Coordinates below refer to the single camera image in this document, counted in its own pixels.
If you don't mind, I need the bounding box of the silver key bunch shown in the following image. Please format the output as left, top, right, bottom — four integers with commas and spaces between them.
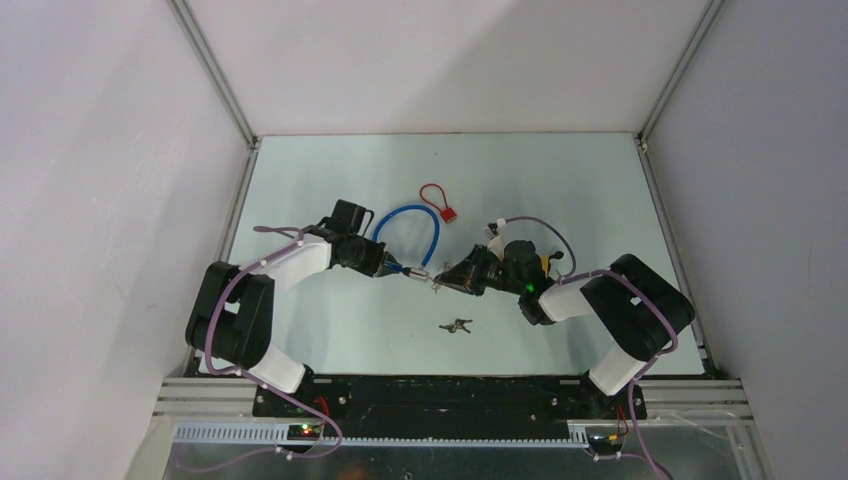
429, 261, 452, 293
439, 319, 473, 334

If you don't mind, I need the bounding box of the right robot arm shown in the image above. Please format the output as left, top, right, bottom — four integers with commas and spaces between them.
434, 240, 695, 418

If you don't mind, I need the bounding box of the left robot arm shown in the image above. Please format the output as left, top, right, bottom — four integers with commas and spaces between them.
185, 200, 402, 417

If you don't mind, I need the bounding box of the left circuit board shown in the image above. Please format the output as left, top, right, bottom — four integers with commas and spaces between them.
286, 423, 323, 441

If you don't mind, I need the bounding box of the left aluminium frame post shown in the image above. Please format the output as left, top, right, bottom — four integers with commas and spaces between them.
166, 0, 258, 149

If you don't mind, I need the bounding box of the aluminium frame post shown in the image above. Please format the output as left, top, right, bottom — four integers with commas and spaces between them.
166, 0, 258, 149
636, 0, 727, 153

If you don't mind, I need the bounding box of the right aluminium frame post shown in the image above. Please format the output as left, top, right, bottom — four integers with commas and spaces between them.
636, 0, 727, 153

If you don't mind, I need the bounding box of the right circuit board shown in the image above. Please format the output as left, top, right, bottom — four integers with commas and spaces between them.
588, 434, 627, 451

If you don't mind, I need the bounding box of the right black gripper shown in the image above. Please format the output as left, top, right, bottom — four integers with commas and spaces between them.
434, 244, 524, 297

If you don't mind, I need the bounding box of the red cable padlock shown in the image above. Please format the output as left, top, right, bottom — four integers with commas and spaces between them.
418, 183, 458, 224

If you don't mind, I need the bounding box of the blue cable lock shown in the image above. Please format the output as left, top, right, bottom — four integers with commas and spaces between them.
372, 204, 441, 282

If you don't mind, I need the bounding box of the circuit board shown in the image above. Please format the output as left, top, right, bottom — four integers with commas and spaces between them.
588, 434, 627, 451
286, 423, 323, 441

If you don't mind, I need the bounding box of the silver key bunch front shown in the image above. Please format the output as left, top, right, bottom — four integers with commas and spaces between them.
439, 319, 473, 334

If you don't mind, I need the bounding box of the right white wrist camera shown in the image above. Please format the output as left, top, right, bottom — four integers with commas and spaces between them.
487, 218, 507, 259

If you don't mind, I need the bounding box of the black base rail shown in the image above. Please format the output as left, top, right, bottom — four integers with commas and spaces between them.
251, 374, 647, 444

